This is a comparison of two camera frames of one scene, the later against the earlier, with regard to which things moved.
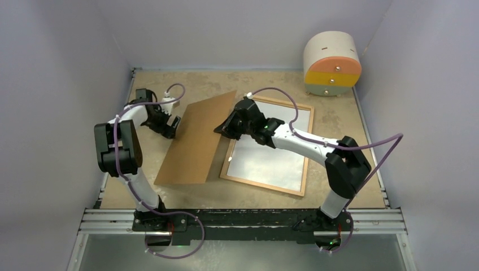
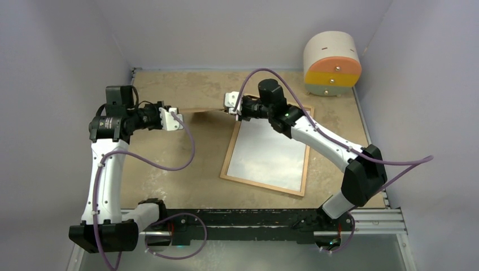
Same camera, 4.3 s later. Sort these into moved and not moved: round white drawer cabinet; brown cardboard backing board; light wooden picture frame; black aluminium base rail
Moved: brown cardboard backing board
Not moved: black aluminium base rail; light wooden picture frame; round white drawer cabinet
